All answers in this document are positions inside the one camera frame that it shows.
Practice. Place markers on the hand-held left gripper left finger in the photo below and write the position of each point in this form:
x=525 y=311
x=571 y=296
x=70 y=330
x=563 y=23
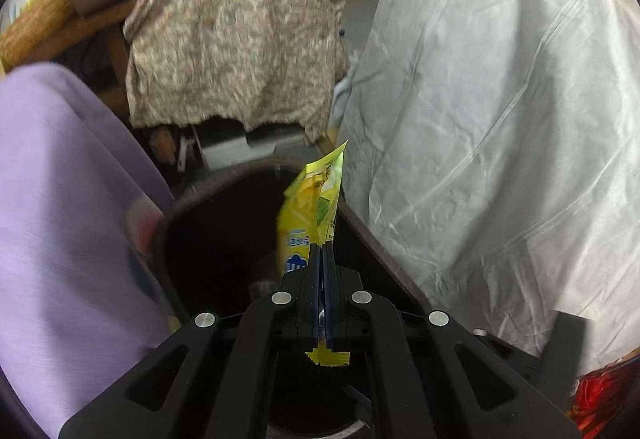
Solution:
x=302 y=289

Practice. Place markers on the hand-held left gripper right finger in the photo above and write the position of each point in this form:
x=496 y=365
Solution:
x=342 y=289

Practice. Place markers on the yellow snack packet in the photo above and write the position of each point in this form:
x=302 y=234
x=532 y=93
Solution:
x=305 y=214

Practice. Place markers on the dark brown trash bin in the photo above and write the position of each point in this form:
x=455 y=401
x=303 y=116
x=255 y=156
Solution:
x=215 y=244

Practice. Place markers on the red plastic bag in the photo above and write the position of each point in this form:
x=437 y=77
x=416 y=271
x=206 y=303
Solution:
x=600 y=394

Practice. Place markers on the pale blue plastic container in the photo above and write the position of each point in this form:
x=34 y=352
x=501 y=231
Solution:
x=337 y=104

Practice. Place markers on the white cloth cover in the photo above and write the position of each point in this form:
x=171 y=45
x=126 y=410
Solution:
x=500 y=94

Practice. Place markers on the purple floral tablecloth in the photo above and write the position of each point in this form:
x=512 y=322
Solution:
x=60 y=194

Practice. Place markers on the floral patterned cloth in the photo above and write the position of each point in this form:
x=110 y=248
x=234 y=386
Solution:
x=225 y=29

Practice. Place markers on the wooden counter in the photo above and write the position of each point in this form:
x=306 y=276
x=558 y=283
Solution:
x=117 y=49

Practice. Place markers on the woven basket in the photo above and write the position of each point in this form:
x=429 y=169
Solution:
x=35 y=24

